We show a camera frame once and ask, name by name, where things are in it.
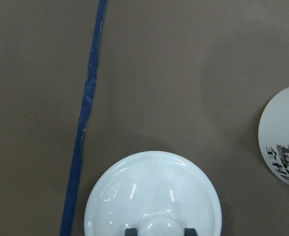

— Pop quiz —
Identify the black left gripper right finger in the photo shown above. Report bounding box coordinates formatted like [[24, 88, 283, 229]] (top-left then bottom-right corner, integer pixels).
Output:
[[184, 228, 196, 236]]

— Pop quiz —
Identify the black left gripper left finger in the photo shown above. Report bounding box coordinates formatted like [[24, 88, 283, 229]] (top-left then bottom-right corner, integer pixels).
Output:
[[124, 228, 137, 236]]

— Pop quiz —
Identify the white mug lid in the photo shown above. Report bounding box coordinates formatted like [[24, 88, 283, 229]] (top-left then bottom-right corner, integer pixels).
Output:
[[84, 151, 222, 236]]

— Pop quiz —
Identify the white enamel mug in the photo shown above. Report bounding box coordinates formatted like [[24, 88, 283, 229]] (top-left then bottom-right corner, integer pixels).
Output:
[[258, 87, 289, 185]]

